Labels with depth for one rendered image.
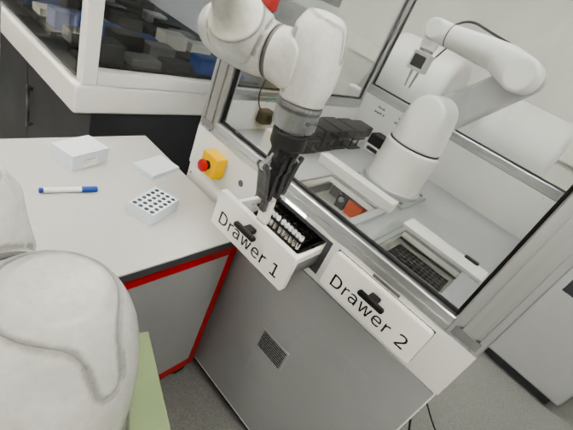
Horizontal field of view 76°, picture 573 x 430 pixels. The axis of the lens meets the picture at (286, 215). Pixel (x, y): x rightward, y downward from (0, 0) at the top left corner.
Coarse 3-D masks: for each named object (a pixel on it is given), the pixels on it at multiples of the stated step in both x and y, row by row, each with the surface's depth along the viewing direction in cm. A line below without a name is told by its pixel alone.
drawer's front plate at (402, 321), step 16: (336, 256) 94; (336, 272) 95; (352, 272) 92; (352, 288) 93; (368, 288) 90; (384, 288) 89; (384, 304) 88; (400, 304) 86; (368, 320) 91; (384, 320) 89; (400, 320) 86; (416, 320) 83; (384, 336) 89; (400, 336) 86; (416, 336) 84; (400, 352) 87; (416, 352) 85
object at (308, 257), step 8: (240, 200) 103; (248, 200) 105; (256, 200) 108; (248, 208) 107; (256, 208) 110; (312, 248) 108; (320, 248) 98; (304, 256) 93; (312, 256) 97; (304, 264) 96; (312, 264) 101; (296, 272) 95
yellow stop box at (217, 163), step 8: (208, 152) 115; (216, 152) 117; (208, 160) 115; (216, 160) 113; (224, 160) 115; (208, 168) 116; (216, 168) 115; (224, 168) 118; (208, 176) 117; (216, 176) 117
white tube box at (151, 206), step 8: (144, 192) 106; (152, 192) 108; (160, 192) 109; (128, 200) 100; (136, 200) 102; (144, 200) 103; (152, 200) 104; (160, 200) 106; (168, 200) 107; (176, 200) 108; (128, 208) 101; (136, 208) 100; (144, 208) 101; (152, 208) 102; (160, 208) 103; (168, 208) 105; (176, 208) 110; (136, 216) 101; (144, 216) 100; (152, 216) 99; (160, 216) 103; (152, 224) 101
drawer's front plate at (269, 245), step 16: (224, 192) 97; (224, 208) 98; (240, 208) 94; (256, 224) 91; (240, 240) 96; (256, 240) 92; (272, 240) 89; (256, 256) 94; (272, 256) 90; (288, 256) 86; (288, 272) 87
